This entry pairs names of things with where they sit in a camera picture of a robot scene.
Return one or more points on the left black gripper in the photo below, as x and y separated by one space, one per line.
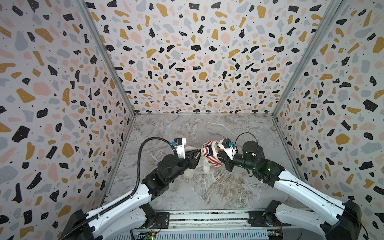
191 157

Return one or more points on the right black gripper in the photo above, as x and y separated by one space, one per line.
227 161

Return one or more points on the white plush teddy bear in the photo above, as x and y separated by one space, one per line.
205 165

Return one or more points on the red white striped knit sweater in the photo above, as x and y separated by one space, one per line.
214 153

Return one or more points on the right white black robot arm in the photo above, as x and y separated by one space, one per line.
328 217

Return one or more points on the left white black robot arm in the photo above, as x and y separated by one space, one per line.
132 210

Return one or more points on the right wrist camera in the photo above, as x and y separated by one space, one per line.
228 147

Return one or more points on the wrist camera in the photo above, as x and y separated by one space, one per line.
179 144
228 147

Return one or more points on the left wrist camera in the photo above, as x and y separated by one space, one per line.
179 144

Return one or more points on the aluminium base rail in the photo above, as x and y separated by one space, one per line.
207 220

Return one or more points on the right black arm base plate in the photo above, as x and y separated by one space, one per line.
265 219

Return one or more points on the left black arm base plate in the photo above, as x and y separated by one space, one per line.
160 221

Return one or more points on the white vented cable duct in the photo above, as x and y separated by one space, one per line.
209 235

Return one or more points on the right aluminium corner post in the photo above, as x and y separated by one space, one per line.
316 40

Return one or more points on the aluminium corner post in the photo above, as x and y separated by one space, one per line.
87 17
316 40

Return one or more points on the left aluminium corner post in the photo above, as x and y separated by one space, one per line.
87 17

